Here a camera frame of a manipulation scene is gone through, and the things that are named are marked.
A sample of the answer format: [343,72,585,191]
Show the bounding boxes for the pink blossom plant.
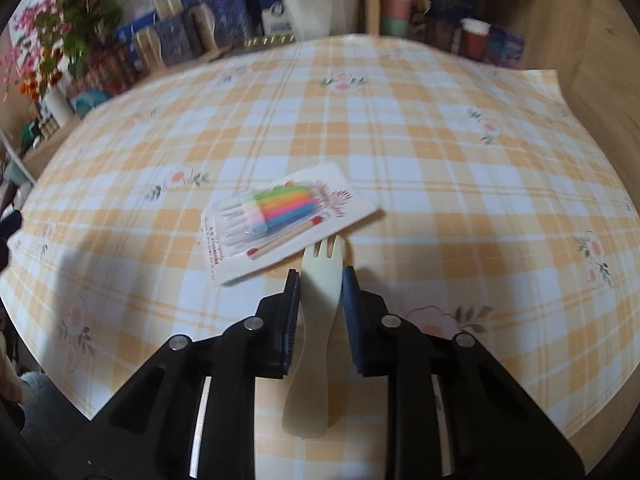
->
[0,0,147,106]

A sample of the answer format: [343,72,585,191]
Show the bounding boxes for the yellow checked floral tablecloth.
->
[0,34,636,442]

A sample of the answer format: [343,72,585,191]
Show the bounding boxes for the cream plastic fork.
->
[281,234,346,437]

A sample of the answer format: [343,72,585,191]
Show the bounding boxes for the small blue carton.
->
[487,25,526,69]

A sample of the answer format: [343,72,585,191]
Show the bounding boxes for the colourful candle pack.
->
[200,161,385,289]

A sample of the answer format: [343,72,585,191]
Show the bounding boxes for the row of small bottles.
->
[22,115,59,149]

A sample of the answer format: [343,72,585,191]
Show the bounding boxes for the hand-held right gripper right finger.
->
[341,266,586,480]

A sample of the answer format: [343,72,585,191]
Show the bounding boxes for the flat blue box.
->
[115,12,161,44]

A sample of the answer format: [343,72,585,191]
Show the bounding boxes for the blue box white label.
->
[260,0,296,36]

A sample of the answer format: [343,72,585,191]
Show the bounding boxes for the striped planter basket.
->
[67,47,141,116]

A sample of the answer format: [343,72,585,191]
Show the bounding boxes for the red rose plant white pot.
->
[240,0,364,41]

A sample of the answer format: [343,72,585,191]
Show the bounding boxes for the person's grey fleece robe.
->
[17,370,89,429]

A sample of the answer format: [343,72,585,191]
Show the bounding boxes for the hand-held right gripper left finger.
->
[52,269,303,480]

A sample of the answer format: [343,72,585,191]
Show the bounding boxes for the dark blue book box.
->
[430,0,479,24]

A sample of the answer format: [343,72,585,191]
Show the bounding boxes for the wooden shelf unit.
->
[362,0,567,77]

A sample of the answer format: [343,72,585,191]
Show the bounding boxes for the brown cup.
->
[430,22,459,51]

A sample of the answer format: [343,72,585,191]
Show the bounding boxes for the gold ornate tray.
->
[244,32,297,47]

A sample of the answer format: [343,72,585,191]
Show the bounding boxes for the red paper cup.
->
[460,17,490,61]

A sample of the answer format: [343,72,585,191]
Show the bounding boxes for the white ribbed humidifier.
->
[45,87,74,126]

